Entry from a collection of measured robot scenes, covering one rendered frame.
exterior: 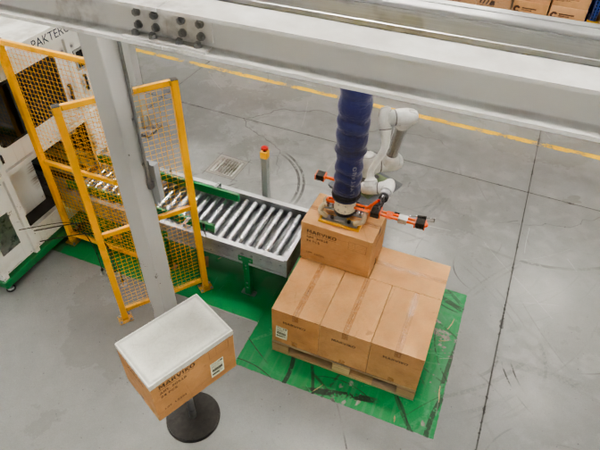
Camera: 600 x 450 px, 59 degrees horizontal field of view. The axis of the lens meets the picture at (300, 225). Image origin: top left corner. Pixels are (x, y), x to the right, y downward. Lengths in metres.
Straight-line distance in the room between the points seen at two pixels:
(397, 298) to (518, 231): 2.13
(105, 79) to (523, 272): 4.14
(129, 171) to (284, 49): 2.04
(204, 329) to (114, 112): 1.41
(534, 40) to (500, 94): 0.31
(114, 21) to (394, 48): 0.87
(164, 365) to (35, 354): 1.86
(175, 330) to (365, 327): 1.42
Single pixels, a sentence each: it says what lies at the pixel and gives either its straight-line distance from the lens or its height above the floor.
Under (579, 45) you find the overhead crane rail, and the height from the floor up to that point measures 3.17.
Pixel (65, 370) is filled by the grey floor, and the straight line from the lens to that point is 4.79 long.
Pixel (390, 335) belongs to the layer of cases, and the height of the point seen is 0.54.
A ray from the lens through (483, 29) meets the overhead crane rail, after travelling 1.68.
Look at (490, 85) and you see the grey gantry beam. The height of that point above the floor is 3.16.
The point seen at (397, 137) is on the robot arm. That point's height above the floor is 1.35.
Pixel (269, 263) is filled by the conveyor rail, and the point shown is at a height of 0.50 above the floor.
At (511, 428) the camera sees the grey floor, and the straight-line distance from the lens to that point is 4.52.
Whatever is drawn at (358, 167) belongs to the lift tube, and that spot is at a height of 1.49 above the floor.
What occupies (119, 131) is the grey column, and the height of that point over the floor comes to 2.10.
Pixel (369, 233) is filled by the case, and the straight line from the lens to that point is 4.15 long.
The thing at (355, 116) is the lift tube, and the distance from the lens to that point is 3.59.
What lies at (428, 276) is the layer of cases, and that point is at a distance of 4.48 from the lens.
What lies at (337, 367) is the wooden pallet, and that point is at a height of 0.08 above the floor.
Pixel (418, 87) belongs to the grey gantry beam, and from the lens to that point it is 1.43.
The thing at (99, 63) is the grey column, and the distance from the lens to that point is 3.05.
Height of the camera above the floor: 3.76
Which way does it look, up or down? 42 degrees down
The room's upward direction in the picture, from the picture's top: 1 degrees clockwise
